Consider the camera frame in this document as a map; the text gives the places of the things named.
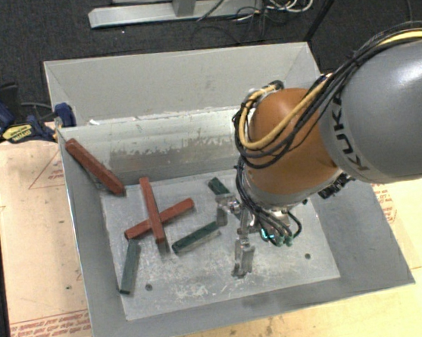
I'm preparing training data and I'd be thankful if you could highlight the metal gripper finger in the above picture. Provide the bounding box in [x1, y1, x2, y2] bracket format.
[212, 192, 242, 228]
[227, 235, 260, 281]

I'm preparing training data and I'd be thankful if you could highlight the dark green flat block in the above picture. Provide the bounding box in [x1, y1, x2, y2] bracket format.
[168, 220, 224, 255]
[112, 238, 148, 296]
[206, 174, 239, 204]

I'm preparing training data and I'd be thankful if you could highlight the grey metal bin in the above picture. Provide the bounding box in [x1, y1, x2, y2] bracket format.
[43, 19, 420, 337]

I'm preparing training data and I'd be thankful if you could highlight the red-brown flat block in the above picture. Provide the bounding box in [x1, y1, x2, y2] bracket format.
[120, 197, 199, 242]
[63, 132, 127, 204]
[138, 175, 167, 247]

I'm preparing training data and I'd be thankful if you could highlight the black cylinder on white bracket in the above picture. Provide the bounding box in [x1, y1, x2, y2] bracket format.
[315, 172, 357, 201]

